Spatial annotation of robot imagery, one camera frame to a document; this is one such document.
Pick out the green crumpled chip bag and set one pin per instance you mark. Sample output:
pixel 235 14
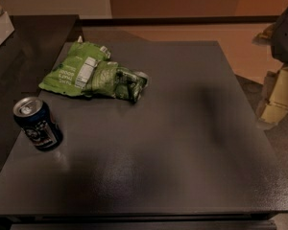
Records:
pixel 87 71

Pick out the dark blue pepsi can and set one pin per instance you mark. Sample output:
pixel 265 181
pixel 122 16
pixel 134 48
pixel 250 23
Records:
pixel 34 117

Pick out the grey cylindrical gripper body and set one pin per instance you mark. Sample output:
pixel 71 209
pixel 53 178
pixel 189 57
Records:
pixel 285 40

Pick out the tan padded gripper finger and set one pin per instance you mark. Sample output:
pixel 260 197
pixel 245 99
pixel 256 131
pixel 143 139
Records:
pixel 273 106

